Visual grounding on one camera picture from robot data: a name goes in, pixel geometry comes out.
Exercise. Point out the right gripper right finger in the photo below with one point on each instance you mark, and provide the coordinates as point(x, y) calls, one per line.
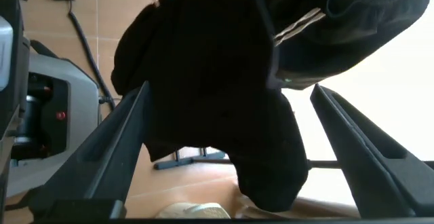
point(379, 169)

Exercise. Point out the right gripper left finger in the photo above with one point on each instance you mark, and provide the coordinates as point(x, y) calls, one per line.
point(112, 163)

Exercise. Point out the black garment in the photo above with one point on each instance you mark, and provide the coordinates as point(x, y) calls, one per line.
point(356, 40)
point(210, 81)

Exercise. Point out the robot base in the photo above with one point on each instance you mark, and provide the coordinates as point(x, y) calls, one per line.
point(51, 115)

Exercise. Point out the black clothes rack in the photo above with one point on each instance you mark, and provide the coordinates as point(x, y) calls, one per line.
point(190, 161)

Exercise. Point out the brown curtain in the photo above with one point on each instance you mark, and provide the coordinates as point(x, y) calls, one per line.
point(322, 207)

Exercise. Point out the window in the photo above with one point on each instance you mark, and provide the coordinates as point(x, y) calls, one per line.
point(390, 81)

